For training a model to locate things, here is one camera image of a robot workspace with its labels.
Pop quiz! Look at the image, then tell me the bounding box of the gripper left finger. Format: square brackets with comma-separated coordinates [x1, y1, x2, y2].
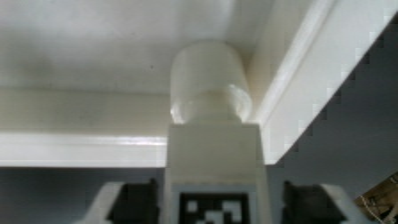
[72, 180, 159, 224]

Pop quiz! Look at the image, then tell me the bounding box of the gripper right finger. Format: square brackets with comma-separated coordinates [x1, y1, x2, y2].
[280, 181, 374, 224]

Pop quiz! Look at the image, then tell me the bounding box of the white leg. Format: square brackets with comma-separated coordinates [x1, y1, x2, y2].
[159, 83, 273, 224]

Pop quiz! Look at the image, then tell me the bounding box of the white square tabletop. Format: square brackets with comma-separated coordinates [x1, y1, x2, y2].
[0, 0, 398, 167]

